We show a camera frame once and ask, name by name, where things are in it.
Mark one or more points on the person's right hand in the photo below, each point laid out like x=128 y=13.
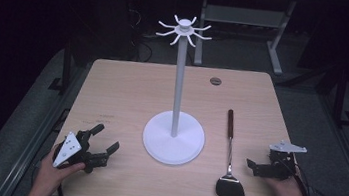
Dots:
x=286 y=194

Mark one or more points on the black metal stand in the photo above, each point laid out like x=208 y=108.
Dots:
x=342 y=98
x=65 y=67

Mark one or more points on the white-legged desk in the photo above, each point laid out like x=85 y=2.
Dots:
x=244 y=19

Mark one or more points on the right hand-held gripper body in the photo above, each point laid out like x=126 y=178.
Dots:
x=280 y=161

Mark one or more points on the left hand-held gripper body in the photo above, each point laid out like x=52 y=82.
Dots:
x=70 y=149

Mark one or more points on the person's left hand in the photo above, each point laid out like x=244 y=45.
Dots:
x=56 y=170

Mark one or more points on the white hook stand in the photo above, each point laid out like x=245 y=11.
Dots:
x=176 y=111

